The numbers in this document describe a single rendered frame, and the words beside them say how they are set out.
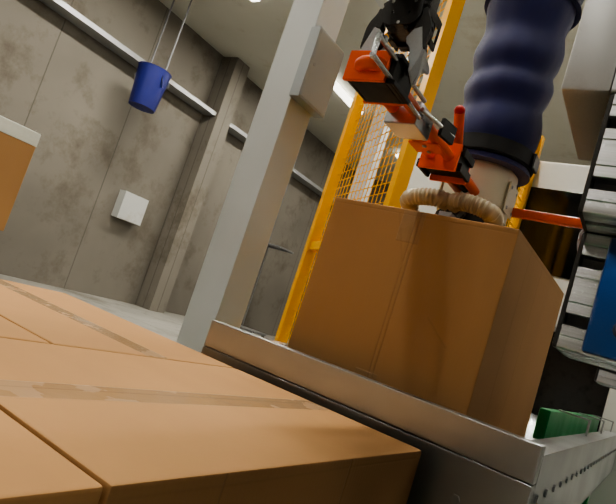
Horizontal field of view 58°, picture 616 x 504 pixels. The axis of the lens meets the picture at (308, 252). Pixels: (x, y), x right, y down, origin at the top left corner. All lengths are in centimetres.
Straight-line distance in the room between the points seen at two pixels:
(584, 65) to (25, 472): 47
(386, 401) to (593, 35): 70
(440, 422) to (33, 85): 662
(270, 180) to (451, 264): 126
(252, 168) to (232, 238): 29
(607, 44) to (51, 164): 706
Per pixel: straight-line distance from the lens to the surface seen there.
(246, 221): 216
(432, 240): 110
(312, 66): 230
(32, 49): 721
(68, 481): 41
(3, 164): 238
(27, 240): 734
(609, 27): 48
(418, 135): 103
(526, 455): 94
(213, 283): 219
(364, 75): 89
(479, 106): 144
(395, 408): 100
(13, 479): 40
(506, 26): 154
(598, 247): 46
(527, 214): 144
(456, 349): 105
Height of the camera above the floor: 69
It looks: 6 degrees up
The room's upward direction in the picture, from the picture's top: 18 degrees clockwise
